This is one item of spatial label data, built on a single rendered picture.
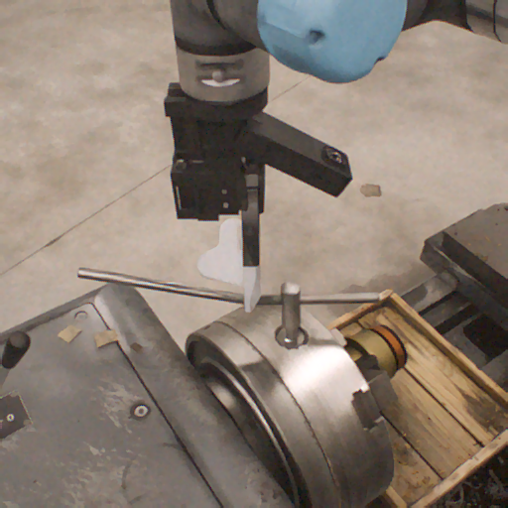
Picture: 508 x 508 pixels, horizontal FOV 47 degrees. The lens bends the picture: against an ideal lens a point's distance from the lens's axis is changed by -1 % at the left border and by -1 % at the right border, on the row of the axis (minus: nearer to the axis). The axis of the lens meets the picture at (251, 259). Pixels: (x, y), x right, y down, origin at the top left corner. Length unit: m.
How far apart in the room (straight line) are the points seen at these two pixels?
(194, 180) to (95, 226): 2.23
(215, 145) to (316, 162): 0.09
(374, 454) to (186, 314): 1.66
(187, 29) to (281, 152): 0.13
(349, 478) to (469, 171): 2.56
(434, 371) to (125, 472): 0.69
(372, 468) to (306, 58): 0.53
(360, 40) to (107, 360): 0.47
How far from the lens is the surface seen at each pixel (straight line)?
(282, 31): 0.35
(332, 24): 0.34
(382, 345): 0.87
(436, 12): 0.44
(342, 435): 0.70
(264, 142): 0.50
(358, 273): 2.49
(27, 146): 3.35
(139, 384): 0.66
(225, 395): 0.73
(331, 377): 0.70
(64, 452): 0.64
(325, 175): 0.52
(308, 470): 0.69
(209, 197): 0.53
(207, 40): 0.45
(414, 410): 1.10
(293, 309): 0.66
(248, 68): 0.47
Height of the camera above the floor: 1.81
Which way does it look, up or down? 46 degrees down
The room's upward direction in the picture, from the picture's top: straight up
